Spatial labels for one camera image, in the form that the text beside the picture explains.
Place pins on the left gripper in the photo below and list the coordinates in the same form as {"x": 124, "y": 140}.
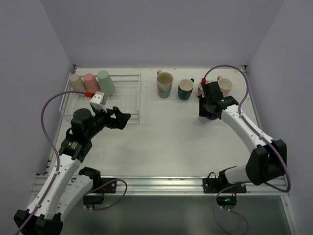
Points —
{"x": 112, "y": 117}

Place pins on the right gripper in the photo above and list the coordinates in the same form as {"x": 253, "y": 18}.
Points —
{"x": 204, "y": 112}

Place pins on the salmon textured mug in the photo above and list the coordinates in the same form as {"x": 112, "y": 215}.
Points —
{"x": 200, "y": 90}

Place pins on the purple tumbler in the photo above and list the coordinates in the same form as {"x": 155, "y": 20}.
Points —
{"x": 206, "y": 119}

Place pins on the light pink mug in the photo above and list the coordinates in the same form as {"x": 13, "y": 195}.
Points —
{"x": 225, "y": 85}

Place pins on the dark green mug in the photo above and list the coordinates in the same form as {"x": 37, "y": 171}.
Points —
{"x": 185, "y": 88}

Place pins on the floral beige mug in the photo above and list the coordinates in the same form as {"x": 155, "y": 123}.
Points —
{"x": 164, "y": 82}

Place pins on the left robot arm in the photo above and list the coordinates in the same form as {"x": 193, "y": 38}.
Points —
{"x": 46, "y": 213}

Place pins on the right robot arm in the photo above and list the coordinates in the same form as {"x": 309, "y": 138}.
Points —
{"x": 268, "y": 157}

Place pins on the green tumbler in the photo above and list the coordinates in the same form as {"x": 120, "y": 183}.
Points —
{"x": 105, "y": 82}

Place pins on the pink tumbler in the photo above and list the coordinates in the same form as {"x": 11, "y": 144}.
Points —
{"x": 91, "y": 83}

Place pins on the beige tumbler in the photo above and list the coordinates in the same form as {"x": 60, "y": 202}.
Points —
{"x": 77, "y": 83}

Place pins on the left black controller box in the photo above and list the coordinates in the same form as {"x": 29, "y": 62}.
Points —
{"x": 92, "y": 200}

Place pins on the black controller box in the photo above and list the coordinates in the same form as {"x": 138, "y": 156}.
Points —
{"x": 228, "y": 202}
{"x": 92, "y": 200}

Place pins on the right black controller box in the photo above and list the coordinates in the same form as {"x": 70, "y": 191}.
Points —
{"x": 228, "y": 202}

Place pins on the white wire dish rack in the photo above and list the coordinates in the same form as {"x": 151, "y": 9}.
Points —
{"x": 127, "y": 97}

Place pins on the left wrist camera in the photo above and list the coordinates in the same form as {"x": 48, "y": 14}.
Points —
{"x": 98, "y": 101}

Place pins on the aluminium rail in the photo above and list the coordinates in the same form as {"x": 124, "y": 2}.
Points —
{"x": 174, "y": 186}

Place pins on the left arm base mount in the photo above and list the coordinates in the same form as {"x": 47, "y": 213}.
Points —
{"x": 110, "y": 186}

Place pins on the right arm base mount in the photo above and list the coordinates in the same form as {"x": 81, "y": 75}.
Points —
{"x": 214, "y": 184}

